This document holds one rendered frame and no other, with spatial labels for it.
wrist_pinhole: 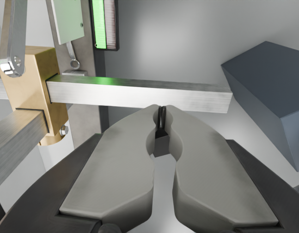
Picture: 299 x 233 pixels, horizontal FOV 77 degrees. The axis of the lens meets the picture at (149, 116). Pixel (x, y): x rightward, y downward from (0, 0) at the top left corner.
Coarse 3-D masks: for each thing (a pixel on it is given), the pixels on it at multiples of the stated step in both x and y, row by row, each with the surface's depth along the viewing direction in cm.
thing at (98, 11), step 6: (96, 0) 33; (102, 0) 33; (96, 6) 33; (102, 6) 33; (96, 12) 34; (102, 12) 33; (96, 18) 34; (102, 18) 34; (96, 24) 34; (102, 24) 34; (96, 30) 35; (102, 30) 35; (96, 36) 35; (102, 36) 35; (96, 42) 36; (102, 42) 36
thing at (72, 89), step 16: (0, 80) 24; (48, 80) 24; (64, 80) 24; (80, 80) 25; (96, 80) 25; (112, 80) 25; (128, 80) 25; (144, 80) 26; (0, 96) 25; (64, 96) 25; (80, 96) 25; (96, 96) 24; (112, 96) 24; (128, 96) 24; (144, 96) 24; (160, 96) 24; (176, 96) 24; (192, 96) 24; (208, 96) 24; (224, 96) 24; (224, 112) 25
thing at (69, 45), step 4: (68, 44) 36; (72, 44) 36; (68, 48) 36; (72, 48) 36; (72, 52) 37; (72, 56) 37; (72, 60) 37; (76, 60) 37; (72, 64) 38; (76, 68) 38
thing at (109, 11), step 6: (108, 0) 32; (108, 6) 33; (114, 6) 33; (108, 12) 33; (114, 12) 33; (108, 18) 34; (114, 18) 34; (108, 24) 34; (114, 24) 34; (108, 30) 35; (114, 30) 35; (108, 36) 35; (114, 36) 35; (108, 42) 36; (114, 42) 36; (108, 48) 36; (114, 48) 36
